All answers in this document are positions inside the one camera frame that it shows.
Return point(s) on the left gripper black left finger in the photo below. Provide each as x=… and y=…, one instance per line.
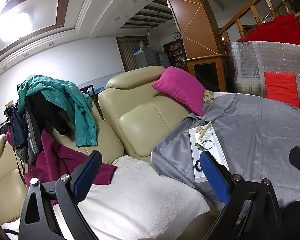
x=38, y=220

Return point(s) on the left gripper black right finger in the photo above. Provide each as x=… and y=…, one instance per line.
x=251, y=209

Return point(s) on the cream plastic hair claw clip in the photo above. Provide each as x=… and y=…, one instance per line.
x=202, y=130

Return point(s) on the white jewelry tray box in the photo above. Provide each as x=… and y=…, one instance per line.
x=198, y=156

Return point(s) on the maroon cloth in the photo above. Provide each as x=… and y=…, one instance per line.
x=54, y=161

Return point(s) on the grey bed blanket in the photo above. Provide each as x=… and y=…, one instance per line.
x=256, y=135

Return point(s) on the red pillow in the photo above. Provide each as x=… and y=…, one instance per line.
x=282, y=87

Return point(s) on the silver cuff bangle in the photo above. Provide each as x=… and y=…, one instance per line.
x=207, y=144

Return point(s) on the dark clothes pile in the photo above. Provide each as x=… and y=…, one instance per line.
x=27, y=126

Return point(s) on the white towel on sofa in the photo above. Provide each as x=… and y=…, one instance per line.
x=139, y=203

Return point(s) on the teal shirt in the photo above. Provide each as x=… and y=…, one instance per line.
x=67, y=96

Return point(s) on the beige patterned cloth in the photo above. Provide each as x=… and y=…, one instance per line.
x=209, y=96

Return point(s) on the silver foil insulation mat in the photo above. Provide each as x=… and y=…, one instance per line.
x=250, y=60

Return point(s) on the beige leather sofa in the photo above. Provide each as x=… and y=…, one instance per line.
x=132, y=118

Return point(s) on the red cloth on railing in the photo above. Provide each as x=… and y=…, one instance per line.
x=284, y=29

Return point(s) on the magenta pillow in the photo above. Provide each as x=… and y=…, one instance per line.
x=182, y=87

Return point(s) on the brown wooden pillar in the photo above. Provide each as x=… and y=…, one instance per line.
x=198, y=27

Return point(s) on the wooden stair railing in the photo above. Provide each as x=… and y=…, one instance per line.
x=252, y=15

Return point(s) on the grey refrigerator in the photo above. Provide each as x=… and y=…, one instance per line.
x=146, y=57

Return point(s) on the ceiling light panel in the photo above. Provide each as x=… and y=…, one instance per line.
x=14, y=24

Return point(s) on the round wall clock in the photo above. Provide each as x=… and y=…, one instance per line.
x=177, y=35

